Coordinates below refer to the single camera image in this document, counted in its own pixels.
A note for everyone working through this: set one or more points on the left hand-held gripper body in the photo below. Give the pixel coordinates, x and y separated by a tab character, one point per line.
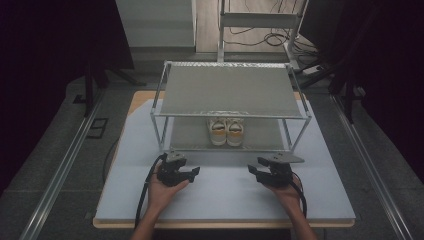
170	175

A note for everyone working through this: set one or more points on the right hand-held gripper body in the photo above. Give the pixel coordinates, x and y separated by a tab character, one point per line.
280	175

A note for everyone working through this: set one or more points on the small white sneaker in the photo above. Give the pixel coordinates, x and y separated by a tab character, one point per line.
235	133
218	133

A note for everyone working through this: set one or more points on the grey two-tier shoe rack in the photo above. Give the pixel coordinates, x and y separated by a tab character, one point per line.
230	90

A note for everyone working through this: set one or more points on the person's left hand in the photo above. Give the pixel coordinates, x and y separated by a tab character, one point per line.
160	196

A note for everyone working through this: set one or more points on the person's right hand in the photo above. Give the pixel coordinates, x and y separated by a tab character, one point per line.
291	198

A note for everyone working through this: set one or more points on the light blue table mat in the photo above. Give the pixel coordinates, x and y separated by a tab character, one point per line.
226	200

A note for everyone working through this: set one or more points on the white power strip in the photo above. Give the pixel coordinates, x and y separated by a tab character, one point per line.
311	69

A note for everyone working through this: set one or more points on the black stand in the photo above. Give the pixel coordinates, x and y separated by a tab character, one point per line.
89	90
348	96

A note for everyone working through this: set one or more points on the white metal stand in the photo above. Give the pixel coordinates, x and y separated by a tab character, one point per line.
258	20

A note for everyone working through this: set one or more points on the dark curtain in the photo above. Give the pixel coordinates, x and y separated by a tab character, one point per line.
43	66
393	66

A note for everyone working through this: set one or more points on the black floor frame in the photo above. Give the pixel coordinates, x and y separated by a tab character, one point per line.
97	128

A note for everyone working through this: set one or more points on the aluminium floor rail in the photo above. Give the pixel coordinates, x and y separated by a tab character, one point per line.
370	160
63	170

